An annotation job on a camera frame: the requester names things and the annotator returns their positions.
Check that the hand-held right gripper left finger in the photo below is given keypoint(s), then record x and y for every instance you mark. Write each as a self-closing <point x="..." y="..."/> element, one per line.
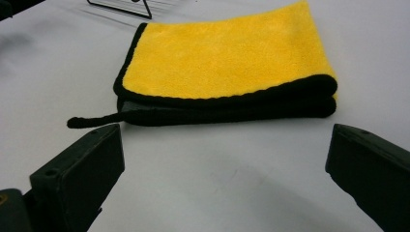
<point x="80" y="170"/>

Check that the yellow towel with black edge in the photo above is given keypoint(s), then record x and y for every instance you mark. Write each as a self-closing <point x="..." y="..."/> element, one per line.
<point x="225" y="61"/>

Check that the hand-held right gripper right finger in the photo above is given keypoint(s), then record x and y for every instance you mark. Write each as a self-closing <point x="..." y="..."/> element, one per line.
<point x="370" y="170"/>

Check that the black metal stand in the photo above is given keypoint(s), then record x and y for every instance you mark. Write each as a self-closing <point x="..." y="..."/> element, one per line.
<point x="135" y="8"/>

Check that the dark object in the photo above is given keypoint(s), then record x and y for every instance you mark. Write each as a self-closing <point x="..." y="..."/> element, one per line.
<point x="13" y="6"/>

